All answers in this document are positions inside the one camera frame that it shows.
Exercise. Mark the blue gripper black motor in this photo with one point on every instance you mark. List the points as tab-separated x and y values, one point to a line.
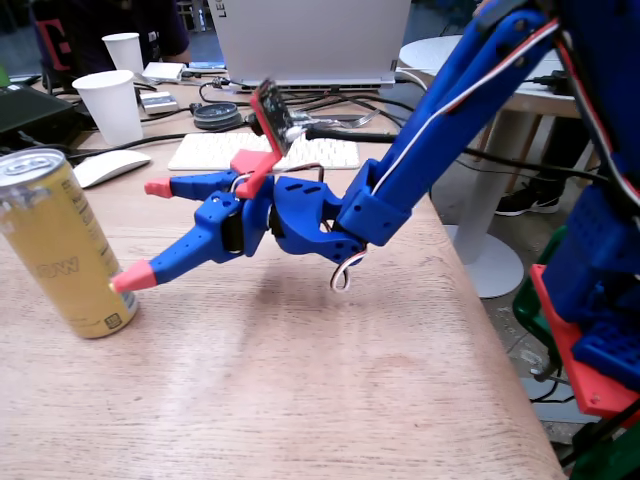
216	231

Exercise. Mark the yellow drink can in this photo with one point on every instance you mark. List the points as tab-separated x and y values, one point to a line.
55	240

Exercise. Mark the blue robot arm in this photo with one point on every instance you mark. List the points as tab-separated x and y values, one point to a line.
425	150

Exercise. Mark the white keyboard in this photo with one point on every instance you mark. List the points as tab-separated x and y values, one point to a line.
210	150

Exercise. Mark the white computer mouse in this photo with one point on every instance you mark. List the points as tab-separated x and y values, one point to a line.
112	165

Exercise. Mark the silver power adapter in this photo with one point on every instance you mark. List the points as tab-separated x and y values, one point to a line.
159	102

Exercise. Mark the large white paper cup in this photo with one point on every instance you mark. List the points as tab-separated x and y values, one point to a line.
112	107

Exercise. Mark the crumpled aluminium foil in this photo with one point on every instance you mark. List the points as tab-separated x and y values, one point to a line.
300	117

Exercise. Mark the white usb hub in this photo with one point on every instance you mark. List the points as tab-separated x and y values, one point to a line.
165	71

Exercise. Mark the small white paper cup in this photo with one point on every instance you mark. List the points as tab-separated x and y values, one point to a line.
127	50

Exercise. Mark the black flat box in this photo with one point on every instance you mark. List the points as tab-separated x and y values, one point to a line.
30	112

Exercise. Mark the person in dark purple shirt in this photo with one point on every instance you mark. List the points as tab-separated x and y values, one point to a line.
125	20

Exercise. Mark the silver laptop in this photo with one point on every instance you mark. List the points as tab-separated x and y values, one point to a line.
310	40

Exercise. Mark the black sneaker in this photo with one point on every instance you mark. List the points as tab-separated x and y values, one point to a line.
527	202

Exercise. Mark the green plastic clamp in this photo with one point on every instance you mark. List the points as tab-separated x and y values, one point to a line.
610	455
530	310

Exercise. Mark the red wrist camera mount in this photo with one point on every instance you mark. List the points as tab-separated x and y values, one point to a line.
252	162

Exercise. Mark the round white pedestal table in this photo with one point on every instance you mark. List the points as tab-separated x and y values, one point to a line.
480	210

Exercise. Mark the red robot base plate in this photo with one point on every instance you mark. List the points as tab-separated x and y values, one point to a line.
595	385

